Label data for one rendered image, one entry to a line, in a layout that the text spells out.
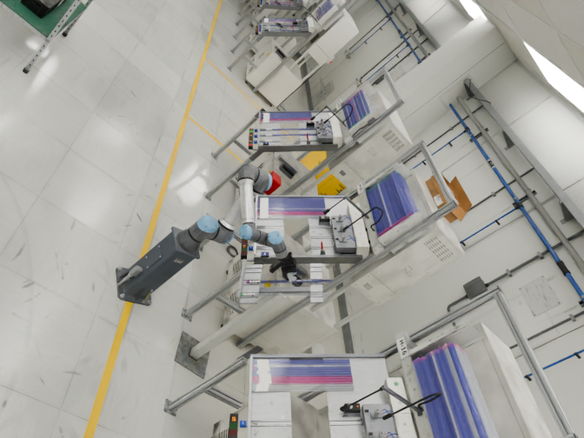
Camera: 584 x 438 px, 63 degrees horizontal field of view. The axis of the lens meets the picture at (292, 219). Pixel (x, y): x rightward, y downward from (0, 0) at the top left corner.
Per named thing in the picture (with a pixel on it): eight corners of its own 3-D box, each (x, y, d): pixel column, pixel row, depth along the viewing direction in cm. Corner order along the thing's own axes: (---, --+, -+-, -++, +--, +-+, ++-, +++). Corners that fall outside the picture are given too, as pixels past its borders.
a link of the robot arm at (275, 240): (272, 228, 270) (282, 230, 264) (278, 243, 276) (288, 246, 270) (263, 236, 266) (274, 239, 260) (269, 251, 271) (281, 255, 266)
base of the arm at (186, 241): (178, 248, 286) (189, 240, 282) (175, 228, 294) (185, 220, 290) (197, 255, 296) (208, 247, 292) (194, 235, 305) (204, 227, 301)
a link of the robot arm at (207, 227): (187, 222, 290) (202, 210, 285) (203, 228, 300) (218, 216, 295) (191, 239, 284) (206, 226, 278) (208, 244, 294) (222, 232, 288)
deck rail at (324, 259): (254, 264, 315) (254, 257, 312) (254, 262, 317) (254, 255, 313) (361, 263, 319) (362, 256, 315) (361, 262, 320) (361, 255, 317)
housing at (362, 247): (355, 262, 321) (357, 247, 312) (345, 217, 359) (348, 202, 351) (367, 262, 321) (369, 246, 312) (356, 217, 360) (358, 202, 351)
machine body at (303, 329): (216, 330, 355) (276, 288, 330) (223, 265, 410) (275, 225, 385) (277, 367, 386) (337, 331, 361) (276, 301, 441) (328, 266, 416)
